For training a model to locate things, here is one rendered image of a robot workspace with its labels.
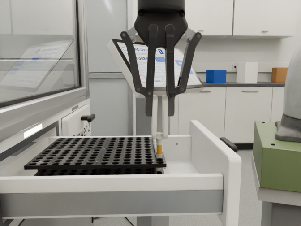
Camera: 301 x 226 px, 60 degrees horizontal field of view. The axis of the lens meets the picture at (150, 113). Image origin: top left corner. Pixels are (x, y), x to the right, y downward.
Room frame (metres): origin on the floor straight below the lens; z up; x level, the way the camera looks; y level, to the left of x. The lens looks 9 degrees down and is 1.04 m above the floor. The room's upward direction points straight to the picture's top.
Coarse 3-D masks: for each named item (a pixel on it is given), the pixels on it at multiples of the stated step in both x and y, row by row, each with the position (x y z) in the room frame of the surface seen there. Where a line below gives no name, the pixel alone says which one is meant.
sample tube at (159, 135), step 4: (160, 132) 0.44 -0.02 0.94; (156, 136) 0.43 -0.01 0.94; (160, 136) 0.43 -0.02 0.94; (156, 140) 0.43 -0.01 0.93; (160, 140) 0.43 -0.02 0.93; (156, 144) 0.43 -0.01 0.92; (160, 144) 0.43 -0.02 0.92; (156, 148) 0.43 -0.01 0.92; (160, 148) 0.43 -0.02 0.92; (156, 152) 0.43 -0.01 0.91; (160, 152) 0.43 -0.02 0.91; (156, 156) 0.43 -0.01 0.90; (160, 156) 0.43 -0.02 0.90
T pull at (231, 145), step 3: (222, 138) 0.51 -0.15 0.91; (225, 138) 0.51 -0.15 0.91; (222, 141) 0.49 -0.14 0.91; (225, 141) 0.49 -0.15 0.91; (228, 141) 0.49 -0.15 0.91; (228, 144) 0.47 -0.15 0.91; (231, 144) 0.47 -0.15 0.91; (234, 144) 0.47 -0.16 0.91; (231, 147) 0.46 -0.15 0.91; (234, 147) 0.45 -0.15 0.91; (234, 150) 0.45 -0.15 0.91
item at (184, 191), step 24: (48, 144) 0.59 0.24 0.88; (168, 144) 0.60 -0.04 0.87; (0, 168) 0.39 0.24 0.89; (168, 168) 0.55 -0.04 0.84; (192, 168) 0.55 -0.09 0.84; (0, 192) 0.35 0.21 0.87; (24, 192) 0.35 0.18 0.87; (48, 192) 0.35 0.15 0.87; (72, 192) 0.35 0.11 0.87; (96, 192) 0.35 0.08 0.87; (120, 192) 0.35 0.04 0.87; (144, 192) 0.35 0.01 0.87; (168, 192) 0.36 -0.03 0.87; (192, 192) 0.36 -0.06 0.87; (216, 192) 0.36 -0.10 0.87; (24, 216) 0.35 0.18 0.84; (48, 216) 0.35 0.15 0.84; (72, 216) 0.35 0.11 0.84; (96, 216) 0.35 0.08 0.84; (120, 216) 0.36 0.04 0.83
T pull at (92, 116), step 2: (92, 114) 0.81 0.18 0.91; (94, 114) 0.82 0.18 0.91; (82, 116) 0.78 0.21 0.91; (84, 116) 0.78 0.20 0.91; (86, 116) 0.78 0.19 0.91; (88, 116) 0.79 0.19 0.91; (90, 116) 0.78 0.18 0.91; (92, 116) 0.78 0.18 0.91; (94, 116) 0.81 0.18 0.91; (82, 118) 0.78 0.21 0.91; (84, 118) 0.78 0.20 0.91; (86, 118) 0.78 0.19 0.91; (88, 118) 0.76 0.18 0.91; (90, 118) 0.76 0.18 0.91; (92, 118) 0.78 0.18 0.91; (94, 118) 0.81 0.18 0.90; (82, 120) 0.78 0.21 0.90; (84, 120) 0.78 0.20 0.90; (86, 120) 0.78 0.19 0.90; (88, 120) 0.75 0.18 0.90; (90, 120) 0.76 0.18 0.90; (92, 120) 0.78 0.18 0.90
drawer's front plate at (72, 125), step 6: (84, 108) 0.84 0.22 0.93; (72, 114) 0.71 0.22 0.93; (78, 114) 0.75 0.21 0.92; (84, 114) 0.83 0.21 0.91; (66, 120) 0.65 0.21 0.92; (72, 120) 0.68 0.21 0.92; (78, 120) 0.75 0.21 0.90; (66, 126) 0.65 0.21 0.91; (72, 126) 0.68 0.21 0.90; (78, 126) 0.75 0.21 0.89; (84, 126) 0.83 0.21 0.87; (90, 126) 0.93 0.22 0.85; (66, 132) 0.65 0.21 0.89; (72, 132) 0.68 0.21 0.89; (78, 132) 0.74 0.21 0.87; (90, 132) 0.92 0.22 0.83
